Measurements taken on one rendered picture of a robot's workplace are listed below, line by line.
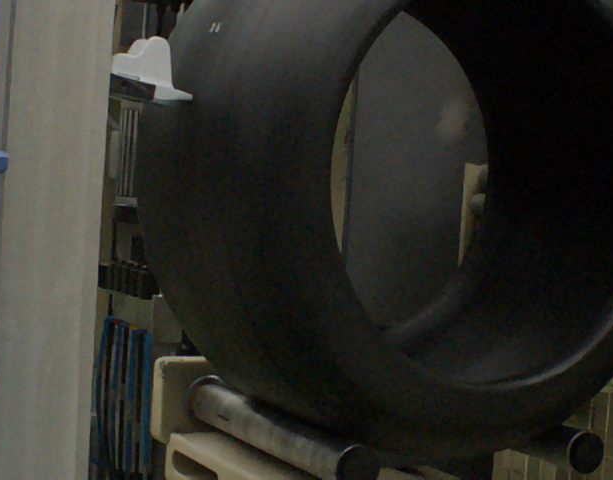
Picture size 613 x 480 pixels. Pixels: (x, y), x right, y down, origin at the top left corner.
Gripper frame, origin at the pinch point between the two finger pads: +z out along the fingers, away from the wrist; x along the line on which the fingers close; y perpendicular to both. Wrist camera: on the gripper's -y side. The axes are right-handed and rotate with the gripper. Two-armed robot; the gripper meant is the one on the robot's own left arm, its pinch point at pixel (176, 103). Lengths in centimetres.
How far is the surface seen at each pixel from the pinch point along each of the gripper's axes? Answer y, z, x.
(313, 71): 4.2, 7.3, -11.8
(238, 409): -29.5, 17.8, 11.5
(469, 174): 3, 61, 38
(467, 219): -3, 62, 38
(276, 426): -29.5, 17.8, 2.6
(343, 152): 1.1, 33.2, 25.7
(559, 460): -29, 46, -9
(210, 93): 1.1, 1.3, -4.3
